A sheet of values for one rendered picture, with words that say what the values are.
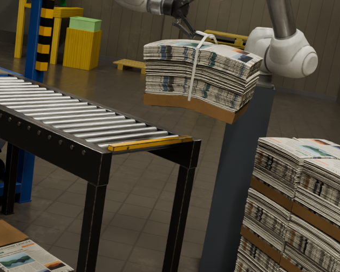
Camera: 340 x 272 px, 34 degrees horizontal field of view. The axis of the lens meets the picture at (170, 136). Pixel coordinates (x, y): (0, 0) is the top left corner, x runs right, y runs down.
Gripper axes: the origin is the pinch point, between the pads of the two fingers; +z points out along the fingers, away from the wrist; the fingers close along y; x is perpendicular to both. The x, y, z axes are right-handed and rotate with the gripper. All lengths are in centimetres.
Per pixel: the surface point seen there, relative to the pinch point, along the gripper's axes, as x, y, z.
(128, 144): 31, 48, -12
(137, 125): -10, 52, -25
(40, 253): -19, 135, -65
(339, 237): 12, 63, 66
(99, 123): 3, 53, -37
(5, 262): -1, 135, -73
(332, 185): 5, 47, 58
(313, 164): -3, 44, 49
